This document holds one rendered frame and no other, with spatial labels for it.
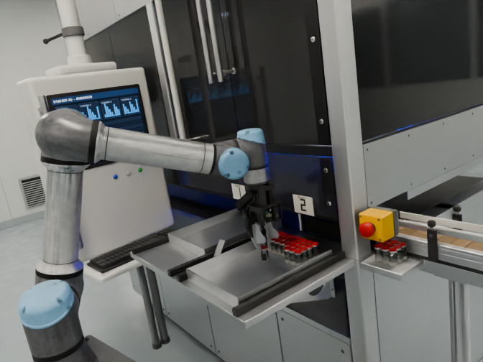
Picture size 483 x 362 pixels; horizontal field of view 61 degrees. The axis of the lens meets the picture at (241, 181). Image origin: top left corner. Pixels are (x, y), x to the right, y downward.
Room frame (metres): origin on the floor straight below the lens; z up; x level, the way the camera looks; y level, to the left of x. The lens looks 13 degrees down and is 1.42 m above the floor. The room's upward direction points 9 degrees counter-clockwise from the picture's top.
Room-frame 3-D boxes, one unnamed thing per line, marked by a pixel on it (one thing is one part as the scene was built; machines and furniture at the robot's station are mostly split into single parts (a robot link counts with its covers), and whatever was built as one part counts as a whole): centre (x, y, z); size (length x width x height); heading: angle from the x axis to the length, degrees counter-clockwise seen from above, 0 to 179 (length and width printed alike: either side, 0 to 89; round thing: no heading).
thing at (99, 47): (2.52, 0.71, 1.50); 0.48 x 0.01 x 0.59; 35
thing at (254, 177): (1.16, -0.05, 1.15); 0.08 x 0.08 x 0.05
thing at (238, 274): (1.12, -0.01, 0.90); 0.34 x 0.26 x 0.04; 125
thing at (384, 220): (1.05, -0.35, 0.99); 0.08 x 0.07 x 0.07; 125
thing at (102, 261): (1.63, 0.46, 0.82); 0.40 x 0.14 x 0.02; 132
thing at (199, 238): (1.46, 0.09, 0.90); 0.34 x 0.26 x 0.04; 125
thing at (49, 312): (0.89, 0.49, 0.96); 0.13 x 0.12 x 0.14; 14
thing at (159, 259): (1.28, 0.05, 0.87); 0.70 x 0.48 x 0.02; 35
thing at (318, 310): (1.94, 0.31, 0.73); 1.98 x 0.01 x 0.25; 35
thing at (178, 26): (1.68, 0.12, 1.50); 0.47 x 0.01 x 0.59; 35
